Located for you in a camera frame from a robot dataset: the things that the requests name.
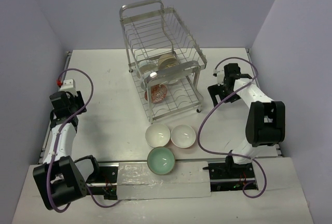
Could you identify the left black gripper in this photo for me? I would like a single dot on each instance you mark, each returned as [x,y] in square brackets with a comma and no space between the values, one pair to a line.
[78,102]

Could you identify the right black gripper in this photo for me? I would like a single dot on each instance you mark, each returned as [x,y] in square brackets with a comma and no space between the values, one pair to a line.
[215,90]

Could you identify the white bowl pink rim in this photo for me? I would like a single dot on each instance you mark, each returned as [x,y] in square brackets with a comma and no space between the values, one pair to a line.
[183,136]

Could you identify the red patterned bowl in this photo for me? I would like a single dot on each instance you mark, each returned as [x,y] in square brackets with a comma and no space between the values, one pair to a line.
[158,93]

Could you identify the white bowl beige outside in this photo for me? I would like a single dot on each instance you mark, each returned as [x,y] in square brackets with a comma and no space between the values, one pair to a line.
[166,60]

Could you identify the steel two-tier dish rack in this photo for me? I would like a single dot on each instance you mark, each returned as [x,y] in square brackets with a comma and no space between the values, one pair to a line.
[150,30]

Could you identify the pale green bowl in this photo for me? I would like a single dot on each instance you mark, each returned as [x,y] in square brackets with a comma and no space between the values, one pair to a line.
[161,160]

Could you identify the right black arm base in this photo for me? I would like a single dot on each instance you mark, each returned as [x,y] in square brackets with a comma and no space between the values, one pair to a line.
[228,176]

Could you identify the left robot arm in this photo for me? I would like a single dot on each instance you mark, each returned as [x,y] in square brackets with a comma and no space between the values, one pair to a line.
[61,180]

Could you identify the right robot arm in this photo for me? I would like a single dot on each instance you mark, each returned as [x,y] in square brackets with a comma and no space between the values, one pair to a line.
[265,124]

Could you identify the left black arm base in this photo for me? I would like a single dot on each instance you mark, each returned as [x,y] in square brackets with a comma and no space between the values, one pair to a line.
[104,183]

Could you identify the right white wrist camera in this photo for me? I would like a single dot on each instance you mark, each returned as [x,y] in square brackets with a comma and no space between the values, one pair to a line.
[219,76]

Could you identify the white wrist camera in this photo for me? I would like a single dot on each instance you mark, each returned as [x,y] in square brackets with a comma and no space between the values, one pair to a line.
[219,76]
[69,85]

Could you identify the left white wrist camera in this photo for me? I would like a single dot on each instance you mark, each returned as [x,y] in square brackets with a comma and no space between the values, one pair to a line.
[69,85]

